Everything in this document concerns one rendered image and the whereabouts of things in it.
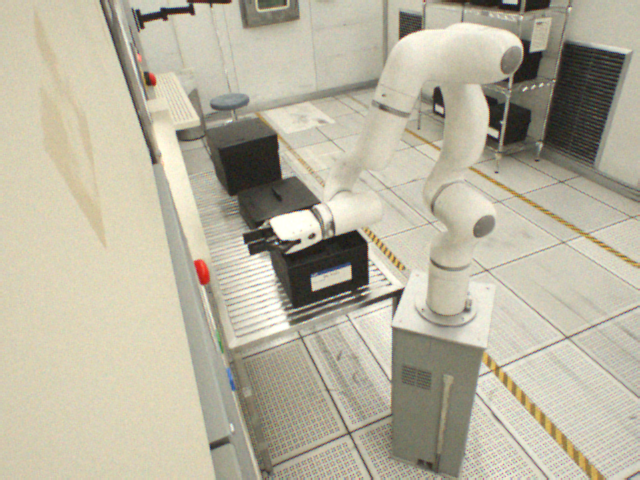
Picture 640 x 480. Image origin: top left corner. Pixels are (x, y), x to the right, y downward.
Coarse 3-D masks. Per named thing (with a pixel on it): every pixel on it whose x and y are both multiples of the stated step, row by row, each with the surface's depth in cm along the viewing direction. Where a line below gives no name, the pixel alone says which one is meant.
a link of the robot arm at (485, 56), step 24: (408, 48) 87; (432, 48) 87; (456, 48) 87; (480, 48) 86; (504, 48) 85; (384, 72) 91; (408, 72) 88; (432, 72) 90; (456, 72) 89; (480, 72) 88; (504, 72) 87; (384, 96) 92; (408, 96) 91
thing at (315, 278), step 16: (336, 240) 169; (352, 240) 153; (272, 256) 154; (288, 256) 164; (304, 256) 163; (320, 256) 163; (336, 256) 137; (352, 256) 139; (288, 272) 134; (304, 272) 135; (320, 272) 138; (336, 272) 140; (352, 272) 143; (368, 272) 146; (288, 288) 141; (304, 288) 139; (320, 288) 141; (336, 288) 144; (352, 288) 147; (304, 304) 142
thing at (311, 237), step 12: (288, 216) 104; (300, 216) 103; (312, 216) 102; (276, 228) 100; (288, 228) 99; (300, 228) 99; (312, 228) 99; (288, 240) 100; (312, 240) 100; (288, 252) 99
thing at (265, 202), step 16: (240, 192) 191; (256, 192) 189; (272, 192) 188; (288, 192) 187; (304, 192) 186; (240, 208) 192; (256, 208) 178; (272, 208) 177; (288, 208) 176; (304, 208) 176; (256, 224) 171
